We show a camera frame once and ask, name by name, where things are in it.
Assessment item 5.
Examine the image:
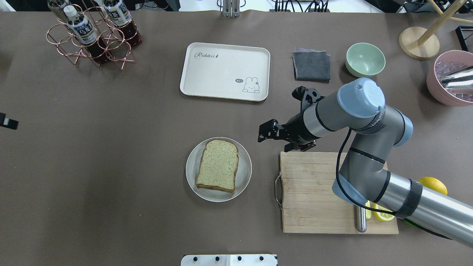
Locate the white round plate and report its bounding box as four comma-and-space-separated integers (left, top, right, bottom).
186, 137, 253, 202

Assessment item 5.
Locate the tea bottle white cap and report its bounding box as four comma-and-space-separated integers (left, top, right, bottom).
64, 5, 108, 64

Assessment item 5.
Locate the wooden mug stand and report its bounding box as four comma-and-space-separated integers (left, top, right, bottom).
398, 0, 473, 60

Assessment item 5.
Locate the half lemon slice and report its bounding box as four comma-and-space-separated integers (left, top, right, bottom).
372, 203, 395, 222

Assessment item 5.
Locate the green lime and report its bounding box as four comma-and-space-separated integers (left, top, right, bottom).
401, 219, 423, 228

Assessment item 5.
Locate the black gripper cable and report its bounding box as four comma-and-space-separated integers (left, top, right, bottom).
335, 127, 451, 241

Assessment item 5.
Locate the aluminium frame post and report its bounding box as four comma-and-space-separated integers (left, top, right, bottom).
221, 0, 241, 17

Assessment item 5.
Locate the green bowl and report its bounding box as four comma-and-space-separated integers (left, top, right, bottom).
345, 42, 386, 78

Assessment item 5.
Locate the cream rabbit tray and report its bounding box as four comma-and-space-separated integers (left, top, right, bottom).
180, 42, 270, 102

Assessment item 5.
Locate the grey folded cloth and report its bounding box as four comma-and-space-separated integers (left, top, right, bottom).
292, 48, 331, 82

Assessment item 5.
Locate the bread slice with egg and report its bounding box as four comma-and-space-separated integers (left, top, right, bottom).
196, 183, 235, 193

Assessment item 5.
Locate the pink bowl with ice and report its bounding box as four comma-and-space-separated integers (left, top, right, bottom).
427, 50, 473, 107

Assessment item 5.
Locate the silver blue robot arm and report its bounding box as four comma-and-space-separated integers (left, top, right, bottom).
258, 78, 473, 246

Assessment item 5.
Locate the copper wire bottle rack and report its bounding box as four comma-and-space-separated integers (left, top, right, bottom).
46, 0, 142, 69

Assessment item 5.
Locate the black glass tray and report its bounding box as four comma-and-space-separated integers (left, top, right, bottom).
455, 25, 473, 53

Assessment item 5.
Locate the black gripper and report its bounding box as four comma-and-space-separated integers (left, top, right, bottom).
257, 86, 324, 153

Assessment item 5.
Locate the yellow lemon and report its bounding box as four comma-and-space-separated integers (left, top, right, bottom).
418, 176, 448, 195

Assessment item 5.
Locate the plain bread slice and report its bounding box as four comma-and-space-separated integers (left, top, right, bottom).
195, 140, 239, 188

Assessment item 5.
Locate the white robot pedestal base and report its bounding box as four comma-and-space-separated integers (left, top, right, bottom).
180, 254, 278, 266

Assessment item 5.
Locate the metal scoop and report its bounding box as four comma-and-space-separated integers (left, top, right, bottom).
440, 66, 473, 94

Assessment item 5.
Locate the wooden cutting board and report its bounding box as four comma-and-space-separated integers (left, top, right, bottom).
274, 151, 399, 235

